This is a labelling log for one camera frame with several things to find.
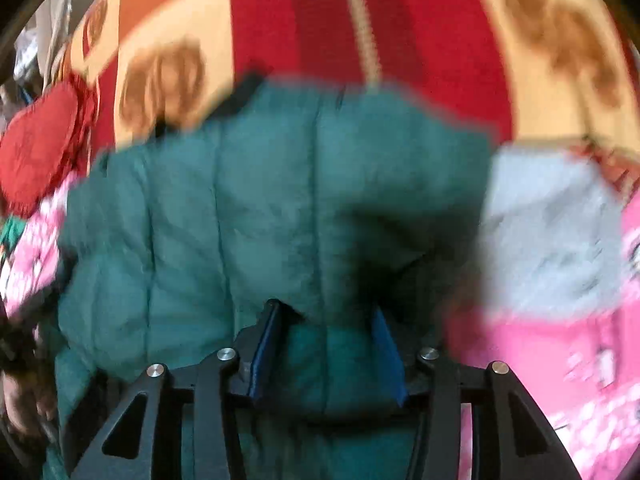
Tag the red heart-shaped pillow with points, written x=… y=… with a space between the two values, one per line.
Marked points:
x=44 y=143

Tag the red orange rose blanket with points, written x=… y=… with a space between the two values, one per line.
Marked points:
x=533 y=71

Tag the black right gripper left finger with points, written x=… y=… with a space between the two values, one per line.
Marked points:
x=142 y=435

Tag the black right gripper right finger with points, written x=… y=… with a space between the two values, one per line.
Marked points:
x=511 y=437

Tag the beige left curtain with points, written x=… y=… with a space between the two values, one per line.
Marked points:
x=42 y=40

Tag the dark green puffer jacket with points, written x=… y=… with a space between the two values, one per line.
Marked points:
x=337 y=202

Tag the green knitted garment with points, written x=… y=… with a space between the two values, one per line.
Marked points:
x=11 y=232

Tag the grey folded garment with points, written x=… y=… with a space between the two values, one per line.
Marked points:
x=550 y=243

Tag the pink penguin fleece blanket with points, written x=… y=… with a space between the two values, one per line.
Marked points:
x=583 y=370

